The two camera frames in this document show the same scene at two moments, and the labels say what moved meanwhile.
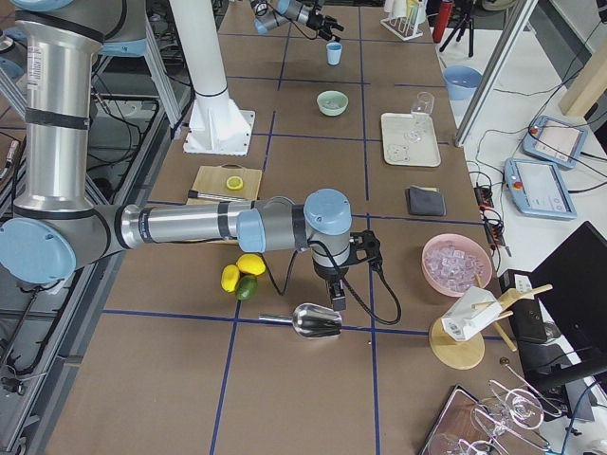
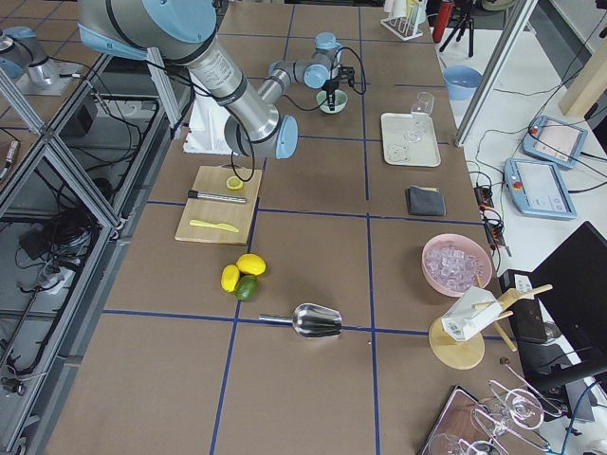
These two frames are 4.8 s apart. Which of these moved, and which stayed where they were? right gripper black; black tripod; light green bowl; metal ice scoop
Moved: right gripper black
Stayed: black tripod; light green bowl; metal ice scoop
